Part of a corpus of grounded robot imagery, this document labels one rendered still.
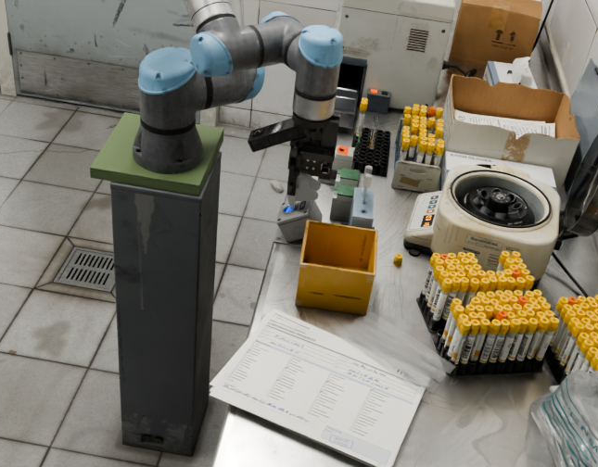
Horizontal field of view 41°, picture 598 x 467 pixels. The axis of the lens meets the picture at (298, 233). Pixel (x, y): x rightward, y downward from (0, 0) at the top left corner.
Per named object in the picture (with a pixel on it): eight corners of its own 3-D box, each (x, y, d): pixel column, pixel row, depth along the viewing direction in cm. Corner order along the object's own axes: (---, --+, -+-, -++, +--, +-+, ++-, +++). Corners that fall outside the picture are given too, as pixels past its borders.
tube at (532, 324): (520, 372, 135) (538, 325, 128) (511, 368, 135) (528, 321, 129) (522, 365, 136) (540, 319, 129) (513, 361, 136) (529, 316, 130)
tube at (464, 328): (445, 366, 134) (460, 319, 127) (455, 366, 134) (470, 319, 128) (448, 373, 132) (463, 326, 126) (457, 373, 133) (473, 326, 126)
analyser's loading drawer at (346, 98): (334, 87, 210) (337, 69, 207) (359, 92, 209) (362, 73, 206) (325, 124, 193) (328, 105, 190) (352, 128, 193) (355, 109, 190)
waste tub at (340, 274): (300, 260, 153) (306, 219, 147) (369, 271, 153) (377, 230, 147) (293, 307, 142) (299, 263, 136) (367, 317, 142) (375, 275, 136)
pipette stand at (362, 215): (340, 226, 163) (347, 185, 157) (374, 231, 163) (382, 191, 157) (337, 256, 155) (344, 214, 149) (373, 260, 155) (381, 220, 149)
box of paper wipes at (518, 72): (482, 79, 228) (493, 38, 221) (522, 84, 228) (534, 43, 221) (493, 117, 210) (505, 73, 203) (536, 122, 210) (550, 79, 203)
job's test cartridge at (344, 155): (330, 168, 179) (334, 144, 175) (351, 171, 178) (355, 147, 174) (328, 177, 175) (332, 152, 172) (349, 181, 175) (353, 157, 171)
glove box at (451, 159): (439, 177, 183) (448, 141, 177) (542, 194, 182) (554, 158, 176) (439, 207, 173) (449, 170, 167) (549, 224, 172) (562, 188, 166)
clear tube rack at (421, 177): (394, 143, 194) (400, 117, 189) (435, 149, 193) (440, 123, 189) (390, 187, 177) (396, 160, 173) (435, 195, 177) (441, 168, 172)
